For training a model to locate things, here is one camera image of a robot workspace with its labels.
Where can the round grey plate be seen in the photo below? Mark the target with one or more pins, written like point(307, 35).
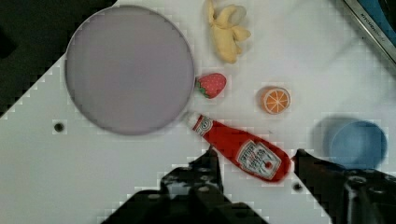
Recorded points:
point(129, 70)

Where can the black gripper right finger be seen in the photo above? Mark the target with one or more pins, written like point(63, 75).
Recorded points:
point(349, 196)

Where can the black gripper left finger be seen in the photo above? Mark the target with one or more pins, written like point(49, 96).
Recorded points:
point(187, 195)

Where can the red plush strawberry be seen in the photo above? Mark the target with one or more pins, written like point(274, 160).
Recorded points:
point(210, 86)

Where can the blue bowl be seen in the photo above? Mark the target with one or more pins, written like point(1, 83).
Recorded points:
point(351, 143)

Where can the red plush ketchup bottle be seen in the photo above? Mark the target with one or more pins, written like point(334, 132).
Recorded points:
point(250, 153)

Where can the orange slice toy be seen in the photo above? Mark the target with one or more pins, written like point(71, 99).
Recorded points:
point(275, 100)

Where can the yellow plush banana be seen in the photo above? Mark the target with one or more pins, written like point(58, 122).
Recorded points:
point(226, 30)

